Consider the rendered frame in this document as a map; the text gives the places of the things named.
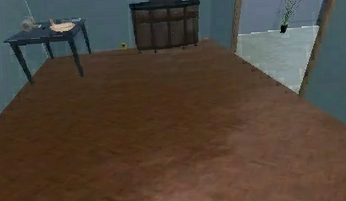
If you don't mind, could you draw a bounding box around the green house plant black pot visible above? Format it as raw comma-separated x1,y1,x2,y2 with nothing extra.
277,0,304,35

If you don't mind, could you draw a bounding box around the brown wooden sideboard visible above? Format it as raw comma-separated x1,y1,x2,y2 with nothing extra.
128,0,204,55

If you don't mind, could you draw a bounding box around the tan flat dish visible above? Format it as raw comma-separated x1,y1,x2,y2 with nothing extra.
48,16,78,34

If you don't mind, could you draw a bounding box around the dark blue table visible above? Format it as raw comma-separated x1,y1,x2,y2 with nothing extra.
2,16,94,87

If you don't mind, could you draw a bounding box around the pale round object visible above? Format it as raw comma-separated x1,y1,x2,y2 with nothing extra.
20,17,40,32

